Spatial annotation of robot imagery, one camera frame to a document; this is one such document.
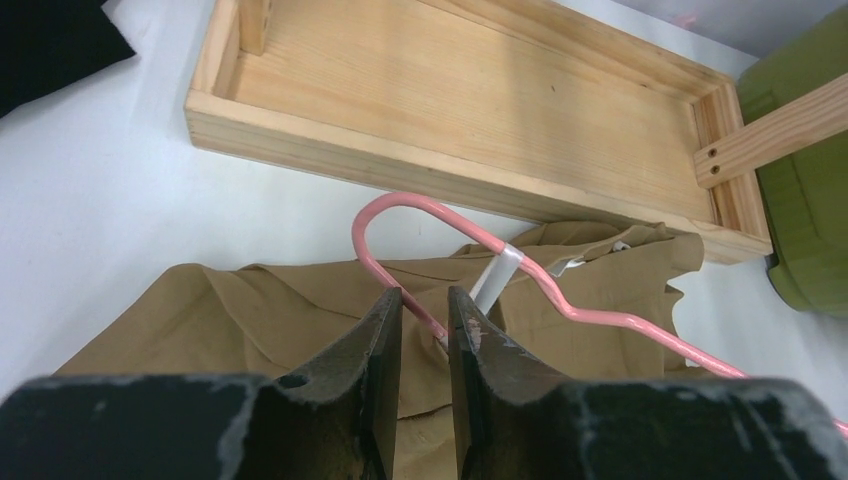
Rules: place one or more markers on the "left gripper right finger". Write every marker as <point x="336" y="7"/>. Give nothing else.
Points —
<point x="516" y="417"/>

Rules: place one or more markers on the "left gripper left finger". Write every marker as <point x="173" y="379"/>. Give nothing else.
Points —
<point x="333" y="417"/>

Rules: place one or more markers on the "pink wire hanger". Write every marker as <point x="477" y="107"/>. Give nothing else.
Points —
<point x="509" y="259"/>

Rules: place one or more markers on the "tan pleated skirt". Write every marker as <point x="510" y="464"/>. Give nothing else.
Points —
<point x="271" y="319"/>

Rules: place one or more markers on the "wooden hanger rack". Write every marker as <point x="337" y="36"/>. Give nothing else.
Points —
<point x="523" y="108"/>

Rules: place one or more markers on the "green plastic bin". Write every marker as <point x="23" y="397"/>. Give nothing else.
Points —
<point x="805" y="193"/>

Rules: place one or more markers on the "black garment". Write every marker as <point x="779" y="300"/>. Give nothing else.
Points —
<point x="49" y="45"/>

